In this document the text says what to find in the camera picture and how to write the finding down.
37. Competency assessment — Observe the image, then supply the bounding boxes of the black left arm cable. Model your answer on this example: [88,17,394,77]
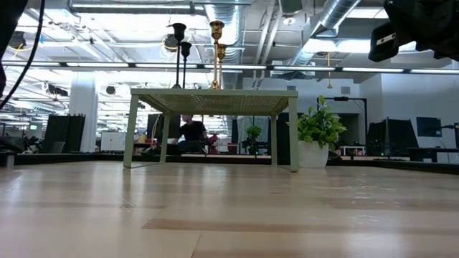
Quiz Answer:
[0,0,46,110]

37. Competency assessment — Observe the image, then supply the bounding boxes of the small background potted plant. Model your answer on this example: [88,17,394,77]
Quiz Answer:
[245,125,263,156]

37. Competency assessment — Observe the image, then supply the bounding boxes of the person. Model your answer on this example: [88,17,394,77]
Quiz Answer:
[177,114,219,155]

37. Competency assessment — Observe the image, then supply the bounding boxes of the black stand frame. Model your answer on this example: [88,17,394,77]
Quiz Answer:
[317,95,369,157]

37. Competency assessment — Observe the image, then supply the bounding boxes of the gold candlestick holder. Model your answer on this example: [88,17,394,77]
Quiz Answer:
[209,20,226,90]
[217,43,227,90]

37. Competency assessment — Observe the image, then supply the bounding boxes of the dark wall screen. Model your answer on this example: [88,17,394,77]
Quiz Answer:
[415,116,443,138]

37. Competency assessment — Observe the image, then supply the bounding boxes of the black monitors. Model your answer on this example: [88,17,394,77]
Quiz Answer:
[42,114,87,154]

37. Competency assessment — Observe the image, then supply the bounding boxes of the white cabinet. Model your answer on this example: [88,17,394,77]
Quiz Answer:
[100,130,127,152]

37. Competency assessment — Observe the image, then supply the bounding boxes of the green perforated metal shelf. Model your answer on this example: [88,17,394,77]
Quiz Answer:
[123,88,301,173]

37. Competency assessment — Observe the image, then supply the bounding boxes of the white column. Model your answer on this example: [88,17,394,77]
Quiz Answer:
[68,73,98,153]

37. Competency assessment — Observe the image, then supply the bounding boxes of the black candlestick holder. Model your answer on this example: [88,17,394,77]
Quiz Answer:
[171,22,188,90]
[179,41,193,90]

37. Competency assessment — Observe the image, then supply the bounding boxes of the yellow hanging cord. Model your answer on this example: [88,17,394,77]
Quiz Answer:
[325,52,333,90]

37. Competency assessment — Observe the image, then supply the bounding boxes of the black monitor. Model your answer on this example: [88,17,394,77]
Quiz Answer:
[367,118,419,157]

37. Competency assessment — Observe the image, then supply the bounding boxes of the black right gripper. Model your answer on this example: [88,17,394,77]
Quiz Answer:
[368,0,459,62]

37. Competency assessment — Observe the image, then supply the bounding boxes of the green plant white pot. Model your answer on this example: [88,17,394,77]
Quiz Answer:
[285,95,348,169]

